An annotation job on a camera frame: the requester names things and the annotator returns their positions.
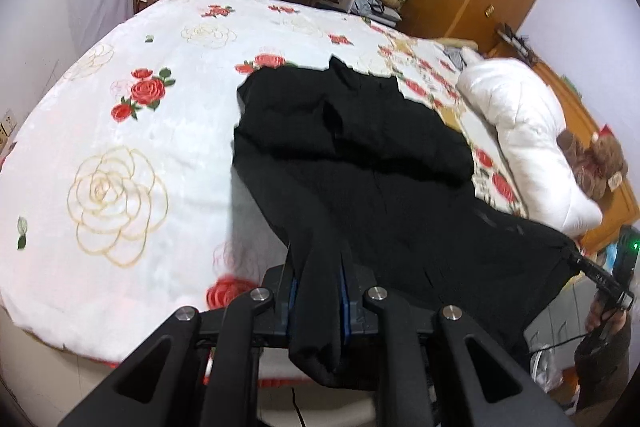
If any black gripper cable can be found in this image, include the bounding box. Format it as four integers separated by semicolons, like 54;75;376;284
529;331;595;354

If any brown teddy bear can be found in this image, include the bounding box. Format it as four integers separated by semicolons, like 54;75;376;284
556;127;630;200

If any white floral blanket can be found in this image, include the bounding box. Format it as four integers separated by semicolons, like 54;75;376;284
0;0;531;358

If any wall socket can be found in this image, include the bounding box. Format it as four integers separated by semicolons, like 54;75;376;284
0;109;18;148

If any white duvet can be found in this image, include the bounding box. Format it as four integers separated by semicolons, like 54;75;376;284
456;47;603;235

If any pile of clothes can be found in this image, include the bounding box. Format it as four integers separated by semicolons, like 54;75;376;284
350;0;403;25

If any person's right forearm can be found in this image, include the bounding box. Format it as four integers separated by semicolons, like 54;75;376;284
574;322;632;414

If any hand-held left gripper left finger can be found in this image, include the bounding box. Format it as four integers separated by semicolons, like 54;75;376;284
57;264;301;427

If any black floor cable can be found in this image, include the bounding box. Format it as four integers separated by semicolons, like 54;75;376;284
290;387;307;427

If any grey cabinet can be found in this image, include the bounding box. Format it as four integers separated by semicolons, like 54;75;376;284
525;277;601;358

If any clear plastic bag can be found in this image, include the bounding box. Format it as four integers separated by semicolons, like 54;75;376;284
530;347;576;403

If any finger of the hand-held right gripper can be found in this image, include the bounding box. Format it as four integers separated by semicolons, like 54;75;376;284
565;244;634;309

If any black rack on headboard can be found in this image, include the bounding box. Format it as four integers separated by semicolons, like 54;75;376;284
495;23;536;58

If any person's right hand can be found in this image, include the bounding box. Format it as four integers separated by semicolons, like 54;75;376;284
585;297;629;339

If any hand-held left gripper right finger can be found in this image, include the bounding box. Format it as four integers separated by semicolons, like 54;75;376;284
340;263;576;427

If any wooden headboard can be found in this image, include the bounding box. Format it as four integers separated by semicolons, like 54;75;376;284
487;42;640;258

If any black coat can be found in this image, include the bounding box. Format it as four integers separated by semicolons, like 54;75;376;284
231;55;583;392

